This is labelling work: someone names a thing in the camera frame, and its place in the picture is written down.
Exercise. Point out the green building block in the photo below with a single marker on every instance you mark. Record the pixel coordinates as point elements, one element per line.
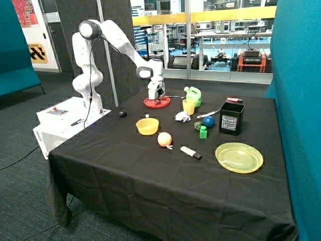
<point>203,132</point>

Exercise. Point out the black tablecloth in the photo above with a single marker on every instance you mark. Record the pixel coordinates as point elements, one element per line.
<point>115,170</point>

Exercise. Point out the green toy pepper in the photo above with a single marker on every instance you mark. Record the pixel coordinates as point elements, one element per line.
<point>197,125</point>

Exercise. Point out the teal sofa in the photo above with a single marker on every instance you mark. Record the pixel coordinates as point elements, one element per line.
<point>17,73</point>

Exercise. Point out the orange yellow ball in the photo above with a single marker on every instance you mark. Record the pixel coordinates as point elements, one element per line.
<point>164,139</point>

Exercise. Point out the pink highlighter marker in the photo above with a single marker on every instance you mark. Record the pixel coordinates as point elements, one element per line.
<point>236,100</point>

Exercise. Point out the white black marker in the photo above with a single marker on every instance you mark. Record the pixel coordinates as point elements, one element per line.
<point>191,152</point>

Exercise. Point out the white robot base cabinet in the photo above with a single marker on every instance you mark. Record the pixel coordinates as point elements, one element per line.
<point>64,120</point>

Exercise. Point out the yellow green plastic plate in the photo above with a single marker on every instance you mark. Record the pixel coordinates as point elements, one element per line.
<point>239,157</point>

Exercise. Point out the dark blue small ball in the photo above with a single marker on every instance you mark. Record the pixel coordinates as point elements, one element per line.
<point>123,113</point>

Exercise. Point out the yellow plastic cup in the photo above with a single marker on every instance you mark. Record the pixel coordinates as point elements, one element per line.
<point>189,106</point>

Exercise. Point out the red plastic plate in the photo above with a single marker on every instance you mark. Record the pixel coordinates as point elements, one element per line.
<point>162,102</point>

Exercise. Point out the yellow plastic bowl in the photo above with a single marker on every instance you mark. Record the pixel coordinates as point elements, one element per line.
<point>147,126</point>

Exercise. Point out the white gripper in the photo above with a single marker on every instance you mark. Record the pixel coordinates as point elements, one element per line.
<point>156,89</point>

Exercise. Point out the black square container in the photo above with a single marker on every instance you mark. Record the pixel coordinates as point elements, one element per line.
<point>231,116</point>

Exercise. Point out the teal partition panel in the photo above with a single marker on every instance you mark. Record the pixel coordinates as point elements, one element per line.
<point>295,52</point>

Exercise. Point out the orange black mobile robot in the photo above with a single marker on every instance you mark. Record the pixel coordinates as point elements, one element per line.
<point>252,60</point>

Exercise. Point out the crumpled white paper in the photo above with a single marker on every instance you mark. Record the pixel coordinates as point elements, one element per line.
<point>182,116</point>

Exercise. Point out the green plastic jug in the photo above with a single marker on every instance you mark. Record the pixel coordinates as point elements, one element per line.
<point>193,93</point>

